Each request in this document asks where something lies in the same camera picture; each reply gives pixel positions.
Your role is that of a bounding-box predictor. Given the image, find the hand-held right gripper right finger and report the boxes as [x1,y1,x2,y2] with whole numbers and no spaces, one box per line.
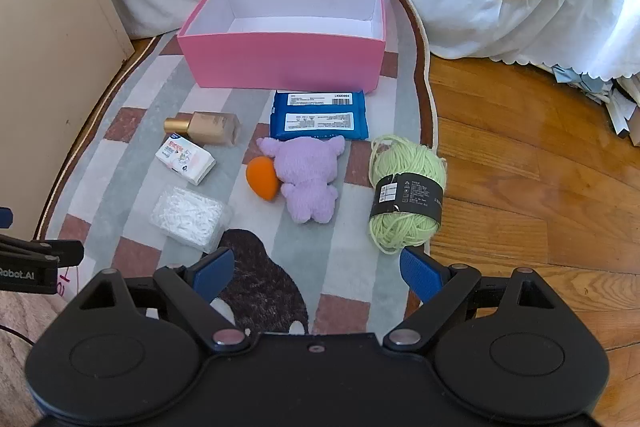
[382,247,558,351]

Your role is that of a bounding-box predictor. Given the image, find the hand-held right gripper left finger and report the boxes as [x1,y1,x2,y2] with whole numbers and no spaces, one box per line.
[75,247,251,353]

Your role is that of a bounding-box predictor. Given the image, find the orange makeup sponge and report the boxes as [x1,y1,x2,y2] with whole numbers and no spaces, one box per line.
[245,157,282,202]

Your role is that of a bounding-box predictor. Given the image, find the small white tissue pack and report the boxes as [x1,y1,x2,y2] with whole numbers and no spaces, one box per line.
[154,137,217,186]

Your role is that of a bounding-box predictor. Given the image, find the green yarn ball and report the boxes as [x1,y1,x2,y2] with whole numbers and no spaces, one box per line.
[368,134,447,255]

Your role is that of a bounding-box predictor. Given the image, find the purple plush toy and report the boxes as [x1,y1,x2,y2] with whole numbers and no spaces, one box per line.
[256,135,347,225]

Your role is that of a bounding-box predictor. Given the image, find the foundation bottle with gold cap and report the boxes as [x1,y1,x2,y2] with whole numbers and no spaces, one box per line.
[164,110,242,148]

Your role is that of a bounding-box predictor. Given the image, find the blue wet wipes pack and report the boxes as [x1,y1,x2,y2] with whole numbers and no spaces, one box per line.
[269,90,370,142]

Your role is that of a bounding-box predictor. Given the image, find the pink cardboard box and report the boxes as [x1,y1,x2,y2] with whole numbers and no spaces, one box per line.
[176,0,387,95]

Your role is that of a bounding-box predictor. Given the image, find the white paper with pink marks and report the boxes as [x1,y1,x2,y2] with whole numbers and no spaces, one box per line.
[54,257,97,304]

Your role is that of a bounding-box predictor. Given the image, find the checkered rug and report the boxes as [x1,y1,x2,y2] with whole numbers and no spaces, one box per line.
[32,0,441,348]

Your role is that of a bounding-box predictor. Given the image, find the beige cabinet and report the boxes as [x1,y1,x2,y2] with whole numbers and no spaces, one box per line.
[0,0,136,240]

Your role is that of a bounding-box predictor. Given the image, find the papers under bed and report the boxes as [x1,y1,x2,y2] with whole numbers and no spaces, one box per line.
[550,62,640,148]

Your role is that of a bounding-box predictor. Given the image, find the black cable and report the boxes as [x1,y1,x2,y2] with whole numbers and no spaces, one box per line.
[0,324,37,349]

